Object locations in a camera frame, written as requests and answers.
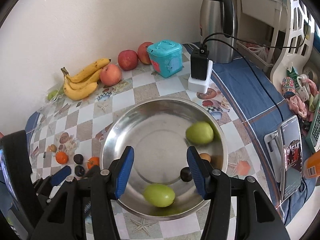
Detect orange tangerine with stem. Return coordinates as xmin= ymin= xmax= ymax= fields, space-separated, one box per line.
xmin=87 ymin=157 xmax=100 ymax=170

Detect dark plum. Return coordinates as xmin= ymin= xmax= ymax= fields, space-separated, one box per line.
xmin=180 ymin=167 xmax=193 ymax=182
xmin=74 ymin=165 xmax=85 ymax=177
xmin=73 ymin=154 xmax=84 ymax=165

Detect dark plum back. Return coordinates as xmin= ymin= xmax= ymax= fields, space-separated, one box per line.
xmin=73 ymin=154 xmax=84 ymax=165

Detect small brown longan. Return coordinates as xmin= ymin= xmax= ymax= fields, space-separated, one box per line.
xmin=49 ymin=144 xmax=57 ymax=152
xmin=200 ymin=153 xmax=212 ymax=162

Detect dark plum front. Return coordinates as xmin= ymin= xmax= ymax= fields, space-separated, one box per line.
xmin=180 ymin=167 xmax=193 ymax=182

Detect small green fruit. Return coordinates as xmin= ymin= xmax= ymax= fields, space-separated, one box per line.
xmin=143 ymin=184 xmax=176 ymax=207

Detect large green fruit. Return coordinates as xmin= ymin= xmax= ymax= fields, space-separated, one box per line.
xmin=185 ymin=121 xmax=214 ymax=145

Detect clear bag of green fruits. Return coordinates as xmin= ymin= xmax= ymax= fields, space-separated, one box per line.
xmin=45 ymin=84 xmax=64 ymax=103

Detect large steel basin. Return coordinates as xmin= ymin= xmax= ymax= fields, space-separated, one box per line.
xmin=100 ymin=97 xmax=228 ymax=220

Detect orange plastic bottle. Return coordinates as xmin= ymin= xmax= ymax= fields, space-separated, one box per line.
xmin=303 ymin=151 xmax=320 ymax=179

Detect yellow banana bunch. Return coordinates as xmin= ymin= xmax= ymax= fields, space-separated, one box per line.
xmin=61 ymin=58 xmax=111 ymax=101

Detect smartphone on stand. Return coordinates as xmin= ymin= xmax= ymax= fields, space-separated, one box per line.
xmin=278 ymin=115 xmax=303 ymax=200

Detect pale pink apple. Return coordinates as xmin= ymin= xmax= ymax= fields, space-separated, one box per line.
xmin=100 ymin=64 xmax=122 ymax=87

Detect calculator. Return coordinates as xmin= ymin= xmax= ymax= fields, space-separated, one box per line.
xmin=305 ymin=102 xmax=320 ymax=153

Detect red apple middle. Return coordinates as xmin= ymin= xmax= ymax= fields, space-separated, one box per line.
xmin=118 ymin=50 xmax=138 ymax=71

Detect red apple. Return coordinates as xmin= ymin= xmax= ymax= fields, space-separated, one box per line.
xmin=137 ymin=42 xmax=153 ymax=64
xmin=118 ymin=50 xmax=138 ymax=71

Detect red apple right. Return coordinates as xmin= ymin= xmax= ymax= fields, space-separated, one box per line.
xmin=137 ymin=42 xmax=153 ymax=64

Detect teal plastic box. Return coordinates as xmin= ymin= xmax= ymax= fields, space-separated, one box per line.
xmin=146 ymin=40 xmax=183 ymax=78

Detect black charger on white base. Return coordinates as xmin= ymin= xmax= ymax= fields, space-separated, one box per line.
xmin=188 ymin=44 xmax=213 ymax=94

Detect white plastic shelf rack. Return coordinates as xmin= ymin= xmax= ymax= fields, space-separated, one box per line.
xmin=235 ymin=0 xmax=315 ymax=90

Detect steel thermos jug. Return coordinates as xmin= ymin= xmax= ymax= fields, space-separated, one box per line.
xmin=200 ymin=0 xmax=238 ymax=64

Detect black charger cable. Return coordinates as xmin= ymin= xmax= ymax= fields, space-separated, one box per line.
xmin=201 ymin=32 xmax=311 ymax=123

